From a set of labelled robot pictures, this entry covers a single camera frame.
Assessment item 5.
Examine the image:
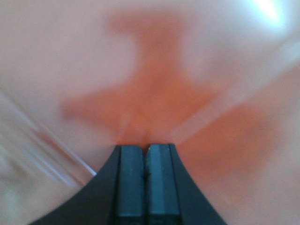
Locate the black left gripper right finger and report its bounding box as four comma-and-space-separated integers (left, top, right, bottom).
145, 144, 226, 225

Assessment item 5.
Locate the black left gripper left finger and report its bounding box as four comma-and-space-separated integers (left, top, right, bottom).
32, 145, 145, 225

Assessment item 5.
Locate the brown wooden door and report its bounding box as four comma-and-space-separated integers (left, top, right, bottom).
0, 0, 300, 225

